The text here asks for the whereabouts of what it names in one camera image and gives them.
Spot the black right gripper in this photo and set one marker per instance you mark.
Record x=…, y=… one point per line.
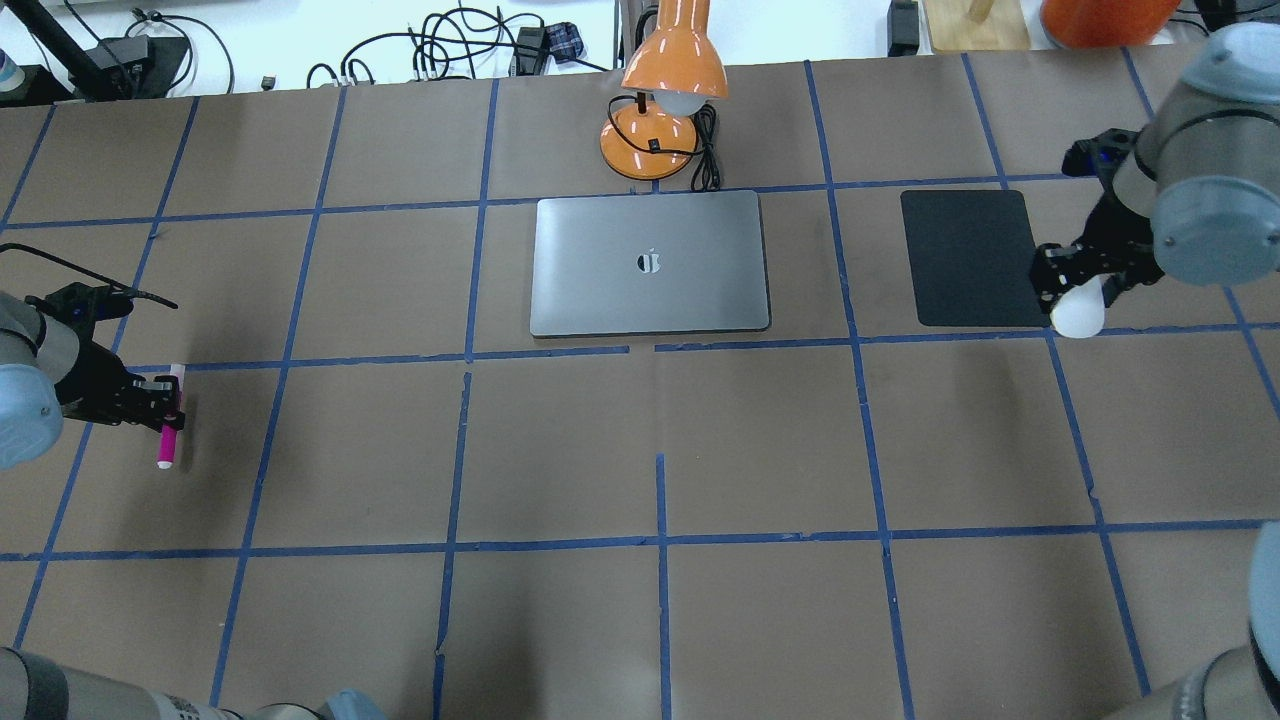
x=1122, y=249

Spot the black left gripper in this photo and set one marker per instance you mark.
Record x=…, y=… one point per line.
x=97, y=384

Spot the white computer mouse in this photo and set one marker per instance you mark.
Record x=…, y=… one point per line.
x=1080, y=312

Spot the pink marker pen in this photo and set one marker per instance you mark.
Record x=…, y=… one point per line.
x=166, y=455

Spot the black mousepad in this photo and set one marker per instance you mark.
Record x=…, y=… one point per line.
x=970, y=253

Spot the silver laptop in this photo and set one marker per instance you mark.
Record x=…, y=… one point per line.
x=662, y=263

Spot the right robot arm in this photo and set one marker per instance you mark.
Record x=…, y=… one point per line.
x=1192, y=195

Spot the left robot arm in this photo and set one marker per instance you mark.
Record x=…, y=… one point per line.
x=53, y=370

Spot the wooden stand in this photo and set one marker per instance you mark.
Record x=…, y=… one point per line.
x=966, y=26

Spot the black power adapter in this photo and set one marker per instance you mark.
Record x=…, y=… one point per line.
x=903, y=28

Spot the orange desk lamp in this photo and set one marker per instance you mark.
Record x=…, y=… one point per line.
x=664, y=120

